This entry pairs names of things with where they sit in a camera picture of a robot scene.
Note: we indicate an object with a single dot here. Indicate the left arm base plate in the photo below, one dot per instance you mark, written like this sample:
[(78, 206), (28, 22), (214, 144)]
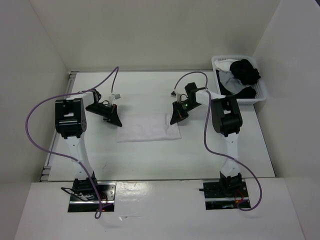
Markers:
[(85, 203)]

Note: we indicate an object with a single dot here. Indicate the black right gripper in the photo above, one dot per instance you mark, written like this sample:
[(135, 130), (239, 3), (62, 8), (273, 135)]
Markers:
[(178, 114)]

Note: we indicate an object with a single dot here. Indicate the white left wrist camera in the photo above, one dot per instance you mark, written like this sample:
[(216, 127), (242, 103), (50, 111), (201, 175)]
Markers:
[(113, 97)]

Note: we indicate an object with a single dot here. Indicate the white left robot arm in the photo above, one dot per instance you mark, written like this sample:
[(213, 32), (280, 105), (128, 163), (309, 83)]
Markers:
[(71, 124)]

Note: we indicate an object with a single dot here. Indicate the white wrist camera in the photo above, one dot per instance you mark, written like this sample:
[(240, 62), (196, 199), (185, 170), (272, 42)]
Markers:
[(178, 96), (113, 97)]

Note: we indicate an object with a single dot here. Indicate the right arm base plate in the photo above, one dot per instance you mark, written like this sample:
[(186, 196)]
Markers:
[(217, 199)]

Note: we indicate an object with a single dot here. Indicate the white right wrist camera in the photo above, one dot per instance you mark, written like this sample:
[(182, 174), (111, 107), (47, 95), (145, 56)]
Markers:
[(178, 96)]

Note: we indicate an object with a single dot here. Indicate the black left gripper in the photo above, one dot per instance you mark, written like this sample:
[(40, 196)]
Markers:
[(114, 119)]

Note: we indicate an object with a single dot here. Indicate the white plastic laundry basket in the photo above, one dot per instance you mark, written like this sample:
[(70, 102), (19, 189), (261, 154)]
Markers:
[(259, 87)]

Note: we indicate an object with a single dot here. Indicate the white tank top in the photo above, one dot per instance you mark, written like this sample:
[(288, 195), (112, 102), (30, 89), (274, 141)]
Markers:
[(147, 128)]

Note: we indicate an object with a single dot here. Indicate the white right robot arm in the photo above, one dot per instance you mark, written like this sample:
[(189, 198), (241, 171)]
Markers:
[(226, 120)]

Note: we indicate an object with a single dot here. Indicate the white garment in basket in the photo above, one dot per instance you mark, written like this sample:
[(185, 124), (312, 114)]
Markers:
[(224, 65)]

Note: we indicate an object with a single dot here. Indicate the black garment in basket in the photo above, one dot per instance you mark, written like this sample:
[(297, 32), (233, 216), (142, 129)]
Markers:
[(240, 81)]

